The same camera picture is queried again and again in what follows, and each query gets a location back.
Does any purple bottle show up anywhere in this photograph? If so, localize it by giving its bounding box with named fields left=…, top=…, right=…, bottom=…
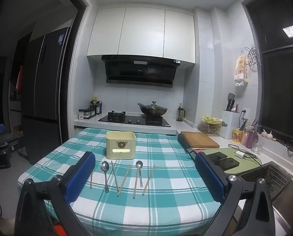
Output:
left=246, top=126, right=259, bottom=149

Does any green mat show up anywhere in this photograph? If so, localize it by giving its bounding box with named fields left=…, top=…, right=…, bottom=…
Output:
left=197, top=147, right=262, bottom=177

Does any wok with glass lid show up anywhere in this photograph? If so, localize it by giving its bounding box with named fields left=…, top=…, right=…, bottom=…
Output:
left=137, top=101, right=168, bottom=117

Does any black range hood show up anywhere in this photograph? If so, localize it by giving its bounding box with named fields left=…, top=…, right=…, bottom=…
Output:
left=102, top=55, right=181, bottom=88

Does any dark refrigerator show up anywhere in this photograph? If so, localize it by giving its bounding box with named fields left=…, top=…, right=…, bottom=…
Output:
left=21, top=27, right=72, bottom=165

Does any dark window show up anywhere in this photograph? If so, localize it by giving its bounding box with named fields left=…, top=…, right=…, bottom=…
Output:
left=242, top=0, right=293, bottom=158

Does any glass bottle with handle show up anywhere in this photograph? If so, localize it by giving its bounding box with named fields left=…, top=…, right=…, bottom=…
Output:
left=176, top=106, right=186, bottom=122

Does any wooden cutting board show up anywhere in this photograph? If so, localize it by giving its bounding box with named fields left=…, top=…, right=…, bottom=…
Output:
left=180, top=131, right=220, bottom=149

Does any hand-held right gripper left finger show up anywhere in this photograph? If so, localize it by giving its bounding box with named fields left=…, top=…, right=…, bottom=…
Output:
left=15, top=152, right=96, bottom=236

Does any white wall cabinet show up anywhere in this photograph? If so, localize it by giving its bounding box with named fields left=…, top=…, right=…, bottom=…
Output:
left=87, top=7, right=196, bottom=64

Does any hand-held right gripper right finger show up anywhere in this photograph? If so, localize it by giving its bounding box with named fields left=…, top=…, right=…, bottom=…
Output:
left=195, top=152, right=275, bottom=236

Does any red hanging item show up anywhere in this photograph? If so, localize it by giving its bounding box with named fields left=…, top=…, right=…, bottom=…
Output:
left=17, top=65, right=24, bottom=92

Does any gold wire dish rack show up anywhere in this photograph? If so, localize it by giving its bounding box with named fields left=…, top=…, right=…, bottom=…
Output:
left=198, top=116, right=227, bottom=137

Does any group of condiment bottles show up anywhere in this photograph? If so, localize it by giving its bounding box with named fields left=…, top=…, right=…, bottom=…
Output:
left=84, top=108, right=97, bottom=119

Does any yellow mug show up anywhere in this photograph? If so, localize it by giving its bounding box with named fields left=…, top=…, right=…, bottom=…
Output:
left=233, top=127, right=243, bottom=143

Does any black gas cooktop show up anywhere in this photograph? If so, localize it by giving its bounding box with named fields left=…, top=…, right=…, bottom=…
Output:
left=98, top=111, right=172, bottom=127

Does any metal spoon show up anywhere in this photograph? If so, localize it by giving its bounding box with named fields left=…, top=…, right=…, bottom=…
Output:
left=136, top=160, right=144, bottom=188
left=100, top=161, right=110, bottom=193

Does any hanging plastic bag pack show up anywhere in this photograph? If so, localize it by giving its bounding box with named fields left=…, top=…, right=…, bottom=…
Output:
left=234, top=54, right=250, bottom=87

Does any teal checkered cloth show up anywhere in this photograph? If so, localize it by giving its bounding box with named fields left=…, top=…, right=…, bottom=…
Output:
left=17, top=128, right=236, bottom=234

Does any cream utensil container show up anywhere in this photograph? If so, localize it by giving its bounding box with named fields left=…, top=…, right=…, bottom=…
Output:
left=106, top=131, right=136, bottom=159

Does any hanging metal steamer rack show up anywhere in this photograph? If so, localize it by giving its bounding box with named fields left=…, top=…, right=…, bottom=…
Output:
left=245, top=47, right=261, bottom=67

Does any charger cable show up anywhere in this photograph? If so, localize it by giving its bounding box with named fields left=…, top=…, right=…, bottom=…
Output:
left=228, top=144, right=258, bottom=159

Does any metal sink drain rack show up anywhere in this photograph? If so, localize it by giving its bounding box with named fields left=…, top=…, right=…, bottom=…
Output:
left=240, top=162, right=293, bottom=200

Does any white knife block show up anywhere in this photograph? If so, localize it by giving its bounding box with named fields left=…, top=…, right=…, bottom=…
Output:
left=222, top=93, right=240, bottom=139

